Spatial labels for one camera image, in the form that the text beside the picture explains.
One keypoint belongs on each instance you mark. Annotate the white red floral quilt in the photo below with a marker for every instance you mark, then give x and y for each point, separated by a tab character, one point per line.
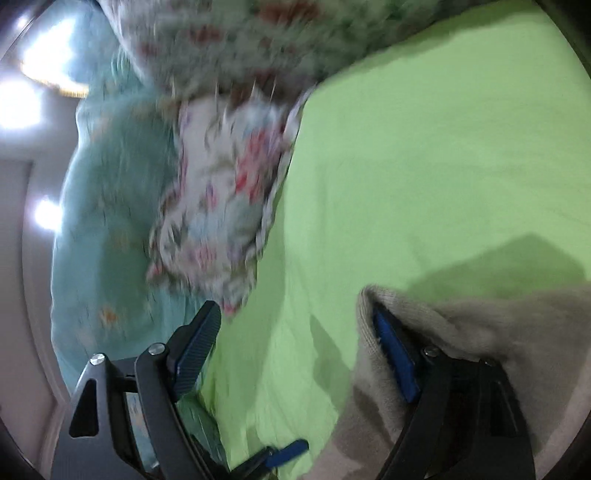
258	37

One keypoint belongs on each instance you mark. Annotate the ceiling lamp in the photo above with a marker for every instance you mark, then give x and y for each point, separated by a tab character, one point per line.
48	57

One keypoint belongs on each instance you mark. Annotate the beige knit sweater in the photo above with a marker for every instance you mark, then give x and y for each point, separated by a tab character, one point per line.
485	350

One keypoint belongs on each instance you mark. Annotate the teal floral pillow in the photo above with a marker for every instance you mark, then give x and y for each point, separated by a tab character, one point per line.
115	203

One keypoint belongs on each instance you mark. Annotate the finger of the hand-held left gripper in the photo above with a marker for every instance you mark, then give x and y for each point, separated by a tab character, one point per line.
287	452

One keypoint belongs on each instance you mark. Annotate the light green bed sheet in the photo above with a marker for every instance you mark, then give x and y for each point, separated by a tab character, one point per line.
406	175

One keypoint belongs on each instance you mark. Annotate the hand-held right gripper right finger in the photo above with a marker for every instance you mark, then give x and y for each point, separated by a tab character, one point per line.
393	353

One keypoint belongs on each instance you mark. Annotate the ruffled floral pillow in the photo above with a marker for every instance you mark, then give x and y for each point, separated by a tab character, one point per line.
217	194

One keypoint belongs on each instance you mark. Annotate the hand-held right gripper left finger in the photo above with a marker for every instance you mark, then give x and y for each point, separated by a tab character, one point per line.
197	339

